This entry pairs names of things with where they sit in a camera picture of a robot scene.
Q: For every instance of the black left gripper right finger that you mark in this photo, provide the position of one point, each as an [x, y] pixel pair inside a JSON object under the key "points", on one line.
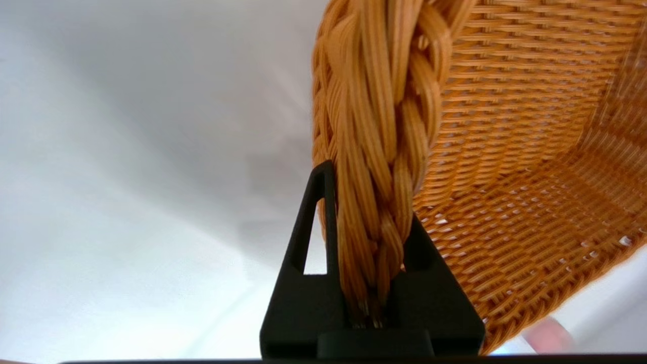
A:
{"points": [[434, 303]]}

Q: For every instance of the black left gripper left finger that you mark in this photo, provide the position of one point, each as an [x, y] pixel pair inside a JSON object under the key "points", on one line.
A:
{"points": [[298, 308]]}

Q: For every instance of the pink peach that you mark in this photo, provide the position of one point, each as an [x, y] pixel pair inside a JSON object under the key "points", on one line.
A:
{"points": [[548, 334]]}

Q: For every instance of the orange woven wicker basket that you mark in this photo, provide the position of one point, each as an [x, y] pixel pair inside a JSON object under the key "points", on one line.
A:
{"points": [[505, 151]]}

